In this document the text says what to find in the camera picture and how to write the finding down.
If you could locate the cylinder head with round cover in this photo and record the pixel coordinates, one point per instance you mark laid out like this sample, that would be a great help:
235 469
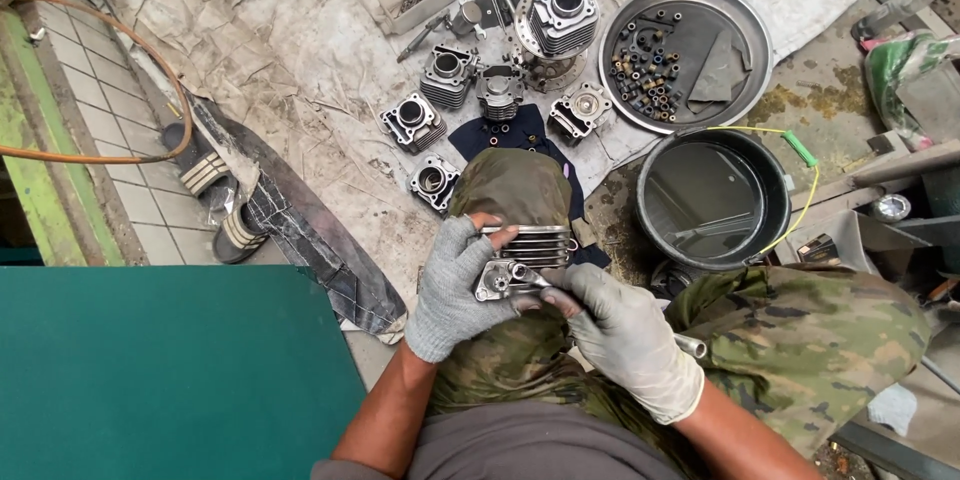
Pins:
581 110

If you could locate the heap of nuts and bushings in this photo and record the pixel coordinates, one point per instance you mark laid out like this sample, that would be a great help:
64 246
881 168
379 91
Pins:
649 82

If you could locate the clear bottle with yellow cap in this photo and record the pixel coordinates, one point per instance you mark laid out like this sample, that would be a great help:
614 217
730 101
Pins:
896 8

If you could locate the white rag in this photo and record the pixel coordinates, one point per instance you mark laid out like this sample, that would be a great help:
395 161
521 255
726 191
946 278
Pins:
892 409

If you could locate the small engine cylinder block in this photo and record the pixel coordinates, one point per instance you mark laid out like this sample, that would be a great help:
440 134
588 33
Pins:
433 181

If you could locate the large silver finned cylinder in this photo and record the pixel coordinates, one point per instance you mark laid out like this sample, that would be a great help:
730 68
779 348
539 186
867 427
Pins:
562 13

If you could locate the metal brake disc hub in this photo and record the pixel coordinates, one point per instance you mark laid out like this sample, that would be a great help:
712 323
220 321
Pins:
544 67

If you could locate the black striped sandal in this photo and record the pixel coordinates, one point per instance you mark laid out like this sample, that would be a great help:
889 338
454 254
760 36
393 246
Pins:
199 165
238 236

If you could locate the person's left hand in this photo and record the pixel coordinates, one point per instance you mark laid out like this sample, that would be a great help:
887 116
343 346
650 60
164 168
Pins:
450 292

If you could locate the dirty white tarp sheet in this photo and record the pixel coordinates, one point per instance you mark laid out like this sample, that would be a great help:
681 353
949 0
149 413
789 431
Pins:
300 67

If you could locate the round finned engine cylinder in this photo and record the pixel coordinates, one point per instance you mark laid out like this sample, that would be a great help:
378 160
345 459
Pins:
500 93

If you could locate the round metal tray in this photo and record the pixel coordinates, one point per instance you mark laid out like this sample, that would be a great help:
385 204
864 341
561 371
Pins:
742 22

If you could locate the dark blue cloth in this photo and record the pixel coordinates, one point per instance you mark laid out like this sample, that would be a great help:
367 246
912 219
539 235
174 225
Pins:
517 134

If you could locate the silver finned cylinder head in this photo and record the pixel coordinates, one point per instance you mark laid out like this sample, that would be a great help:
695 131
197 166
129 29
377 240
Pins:
536 246

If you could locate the dark flat metal plate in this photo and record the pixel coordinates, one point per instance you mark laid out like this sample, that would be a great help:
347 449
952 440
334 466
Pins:
501 8

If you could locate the black plastic bucket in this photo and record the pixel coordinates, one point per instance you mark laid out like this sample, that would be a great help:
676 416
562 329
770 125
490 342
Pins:
712 198

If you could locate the grey socket wrench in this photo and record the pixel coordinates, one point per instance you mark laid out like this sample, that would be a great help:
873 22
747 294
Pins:
421 38

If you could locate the green and white bag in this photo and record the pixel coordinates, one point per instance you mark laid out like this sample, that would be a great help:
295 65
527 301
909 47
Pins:
896 71

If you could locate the person's right hand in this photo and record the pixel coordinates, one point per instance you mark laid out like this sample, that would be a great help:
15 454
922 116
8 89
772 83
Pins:
630 345

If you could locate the person's grey shirt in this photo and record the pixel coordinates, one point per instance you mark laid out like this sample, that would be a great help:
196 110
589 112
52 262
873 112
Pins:
525 446

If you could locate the person's camouflage trousers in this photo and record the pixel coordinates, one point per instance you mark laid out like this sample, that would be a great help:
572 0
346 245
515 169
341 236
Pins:
787 345

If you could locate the black rubber mat strip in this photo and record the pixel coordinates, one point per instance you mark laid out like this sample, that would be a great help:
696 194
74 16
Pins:
315 247

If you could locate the green board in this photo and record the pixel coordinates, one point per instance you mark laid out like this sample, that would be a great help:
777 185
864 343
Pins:
165 375

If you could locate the grey rag sheet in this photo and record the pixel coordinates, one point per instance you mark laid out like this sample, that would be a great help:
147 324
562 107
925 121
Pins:
718 74

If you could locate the square-flanged engine cylinder block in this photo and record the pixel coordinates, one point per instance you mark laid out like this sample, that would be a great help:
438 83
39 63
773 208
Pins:
412 122

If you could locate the round silver metal part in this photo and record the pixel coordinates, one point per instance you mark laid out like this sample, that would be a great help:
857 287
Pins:
891 207

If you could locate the cluttered metal frame rack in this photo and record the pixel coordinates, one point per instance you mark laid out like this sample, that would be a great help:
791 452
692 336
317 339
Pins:
900 172

